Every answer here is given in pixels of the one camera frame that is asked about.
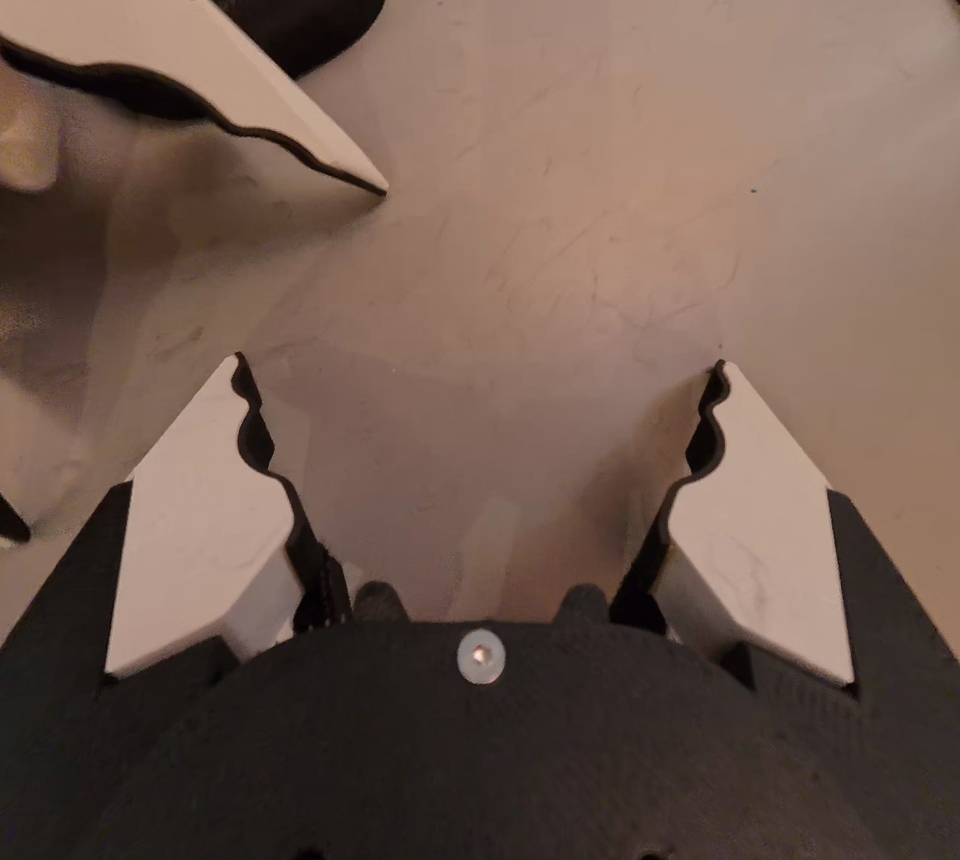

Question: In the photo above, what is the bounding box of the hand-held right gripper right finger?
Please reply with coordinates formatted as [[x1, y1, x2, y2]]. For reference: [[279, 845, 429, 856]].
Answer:
[[609, 359, 858, 689]]

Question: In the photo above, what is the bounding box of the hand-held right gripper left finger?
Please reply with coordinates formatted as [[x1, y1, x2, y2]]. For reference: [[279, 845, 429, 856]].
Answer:
[[103, 351, 354, 679]]

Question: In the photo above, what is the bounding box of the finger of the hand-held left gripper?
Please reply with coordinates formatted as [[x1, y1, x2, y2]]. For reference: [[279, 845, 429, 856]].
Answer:
[[0, 0, 389, 195], [0, 492, 33, 548]]

